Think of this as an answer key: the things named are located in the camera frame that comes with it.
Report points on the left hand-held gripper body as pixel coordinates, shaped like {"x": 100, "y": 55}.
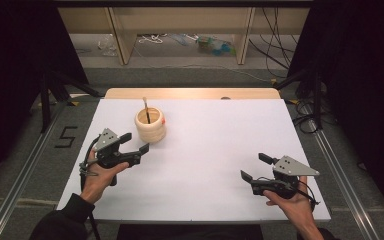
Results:
{"x": 108, "y": 150}

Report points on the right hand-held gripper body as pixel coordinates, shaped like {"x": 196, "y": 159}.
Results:
{"x": 288, "y": 168}

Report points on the cream ribbed pen holder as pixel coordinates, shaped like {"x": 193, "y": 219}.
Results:
{"x": 150, "y": 131}

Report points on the black brush with orange tip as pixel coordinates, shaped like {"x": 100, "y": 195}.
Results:
{"x": 147, "y": 111}

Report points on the person's left hand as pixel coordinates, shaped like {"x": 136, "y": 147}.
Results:
{"x": 98, "y": 181}

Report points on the person's right hand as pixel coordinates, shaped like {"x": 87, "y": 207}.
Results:
{"x": 295, "y": 206}

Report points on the white board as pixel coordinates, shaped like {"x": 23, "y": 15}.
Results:
{"x": 196, "y": 150}

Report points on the black tripod stand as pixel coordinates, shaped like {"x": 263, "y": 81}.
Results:
{"x": 45, "y": 103}
{"x": 318, "y": 100}

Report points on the person's dark clothing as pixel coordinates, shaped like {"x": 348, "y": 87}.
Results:
{"x": 190, "y": 233}

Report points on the clear plastic bag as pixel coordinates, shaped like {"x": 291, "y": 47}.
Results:
{"x": 108, "y": 46}

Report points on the wooden shelf unit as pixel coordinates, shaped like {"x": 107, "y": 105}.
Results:
{"x": 123, "y": 40}

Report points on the black curtain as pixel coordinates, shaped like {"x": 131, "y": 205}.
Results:
{"x": 13, "y": 66}
{"x": 363, "y": 83}

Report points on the colourful plastic toys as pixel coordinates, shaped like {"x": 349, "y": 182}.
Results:
{"x": 215, "y": 46}

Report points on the aluminium floor rail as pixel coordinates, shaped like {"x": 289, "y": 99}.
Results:
{"x": 20, "y": 186}
{"x": 343, "y": 176}

